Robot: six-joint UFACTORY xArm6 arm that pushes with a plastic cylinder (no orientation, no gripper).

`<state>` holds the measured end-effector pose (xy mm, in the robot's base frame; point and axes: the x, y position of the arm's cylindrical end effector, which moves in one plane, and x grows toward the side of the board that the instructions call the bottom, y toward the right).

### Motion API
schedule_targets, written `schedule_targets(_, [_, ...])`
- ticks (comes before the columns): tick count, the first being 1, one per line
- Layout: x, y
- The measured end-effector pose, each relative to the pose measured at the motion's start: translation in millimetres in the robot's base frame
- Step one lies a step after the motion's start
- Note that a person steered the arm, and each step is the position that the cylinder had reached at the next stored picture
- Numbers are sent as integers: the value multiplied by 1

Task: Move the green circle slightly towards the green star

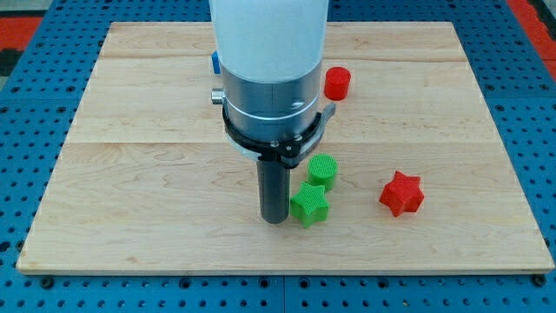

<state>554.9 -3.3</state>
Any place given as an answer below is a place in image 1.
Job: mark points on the light wooden board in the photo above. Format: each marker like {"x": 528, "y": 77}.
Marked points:
{"x": 148, "y": 184}

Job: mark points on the red cylinder block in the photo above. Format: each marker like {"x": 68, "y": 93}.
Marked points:
{"x": 337, "y": 81}

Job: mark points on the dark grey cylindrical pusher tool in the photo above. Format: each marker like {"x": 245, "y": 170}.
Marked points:
{"x": 274, "y": 188}

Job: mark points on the green cylinder block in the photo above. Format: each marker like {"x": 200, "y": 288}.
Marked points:
{"x": 322, "y": 170}

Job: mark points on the red star block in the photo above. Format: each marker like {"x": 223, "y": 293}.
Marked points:
{"x": 402, "y": 194}

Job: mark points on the green star block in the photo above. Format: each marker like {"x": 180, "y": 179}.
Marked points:
{"x": 309, "y": 205}

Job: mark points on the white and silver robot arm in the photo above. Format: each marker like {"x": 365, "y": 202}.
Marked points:
{"x": 270, "y": 54}

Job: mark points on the blue block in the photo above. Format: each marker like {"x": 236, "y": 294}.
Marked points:
{"x": 215, "y": 63}

